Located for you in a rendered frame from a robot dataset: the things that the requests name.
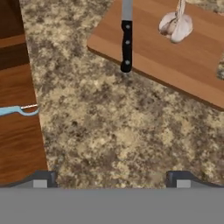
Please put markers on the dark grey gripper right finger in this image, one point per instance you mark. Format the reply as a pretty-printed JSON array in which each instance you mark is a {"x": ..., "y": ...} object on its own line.
[{"x": 178, "y": 178}]

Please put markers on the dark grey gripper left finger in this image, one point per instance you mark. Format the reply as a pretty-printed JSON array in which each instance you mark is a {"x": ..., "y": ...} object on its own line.
[{"x": 43, "y": 178}]

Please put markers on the wooden cutting board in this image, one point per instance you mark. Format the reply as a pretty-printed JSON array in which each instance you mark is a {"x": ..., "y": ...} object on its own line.
[{"x": 175, "y": 55}]

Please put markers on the white garlic bulb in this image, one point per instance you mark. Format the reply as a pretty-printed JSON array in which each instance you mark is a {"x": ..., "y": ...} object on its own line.
[{"x": 176, "y": 26}]

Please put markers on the brown wooden drawer front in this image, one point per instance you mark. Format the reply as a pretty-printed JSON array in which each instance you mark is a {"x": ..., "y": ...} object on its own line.
[{"x": 17, "y": 140}]

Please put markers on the light blue peeler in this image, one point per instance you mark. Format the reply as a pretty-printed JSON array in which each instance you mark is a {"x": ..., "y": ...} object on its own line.
[{"x": 17, "y": 110}]

